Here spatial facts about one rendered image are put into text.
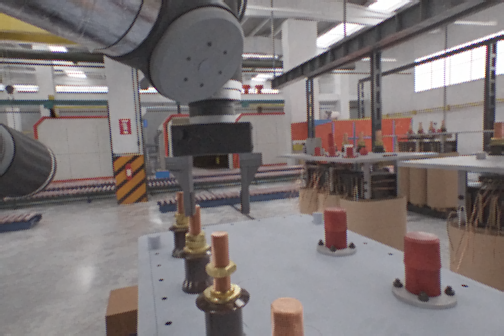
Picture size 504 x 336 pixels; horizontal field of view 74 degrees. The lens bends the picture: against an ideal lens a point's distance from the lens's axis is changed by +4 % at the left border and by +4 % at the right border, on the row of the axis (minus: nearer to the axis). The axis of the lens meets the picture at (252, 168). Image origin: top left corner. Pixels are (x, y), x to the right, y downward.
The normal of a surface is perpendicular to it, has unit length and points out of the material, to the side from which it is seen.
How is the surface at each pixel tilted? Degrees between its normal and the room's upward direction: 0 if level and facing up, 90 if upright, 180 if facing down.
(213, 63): 136
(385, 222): 90
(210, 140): 90
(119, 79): 90
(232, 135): 90
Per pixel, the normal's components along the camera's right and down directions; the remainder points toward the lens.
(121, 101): 0.33, 0.06
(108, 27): 0.38, 0.89
